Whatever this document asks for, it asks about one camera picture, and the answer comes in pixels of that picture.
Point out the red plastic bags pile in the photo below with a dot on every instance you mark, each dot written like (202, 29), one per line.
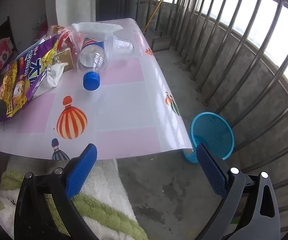
(41, 28)

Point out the clear plastic bottle blue cap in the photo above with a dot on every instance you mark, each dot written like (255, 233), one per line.
(91, 60)

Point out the grey metal frame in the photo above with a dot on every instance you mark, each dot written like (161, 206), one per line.
(161, 38)

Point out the small gold packet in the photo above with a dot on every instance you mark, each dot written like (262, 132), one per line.
(64, 57)

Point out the red and white snack bag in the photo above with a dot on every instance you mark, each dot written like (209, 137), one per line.
(64, 36)

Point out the green and white fluffy blanket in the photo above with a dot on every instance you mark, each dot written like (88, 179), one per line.
(104, 205)

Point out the clear plastic wrapper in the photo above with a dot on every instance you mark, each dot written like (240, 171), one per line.
(76, 42)

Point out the metal balcony railing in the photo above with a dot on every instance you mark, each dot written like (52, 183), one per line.
(206, 102)

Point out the white paper towel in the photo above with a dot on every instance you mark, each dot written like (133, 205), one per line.
(96, 28)

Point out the white tissue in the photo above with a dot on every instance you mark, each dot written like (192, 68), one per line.
(54, 77)

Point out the clear plastic cup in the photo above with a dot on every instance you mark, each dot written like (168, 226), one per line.
(124, 46)

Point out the purple snack bag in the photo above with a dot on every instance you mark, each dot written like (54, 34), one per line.
(31, 75)

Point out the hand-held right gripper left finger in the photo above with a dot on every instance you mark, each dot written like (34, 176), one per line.
(81, 171)

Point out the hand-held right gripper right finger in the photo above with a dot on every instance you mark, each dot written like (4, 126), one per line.
(211, 172)

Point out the blue mesh waste basket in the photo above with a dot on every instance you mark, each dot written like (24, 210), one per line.
(212, 130)

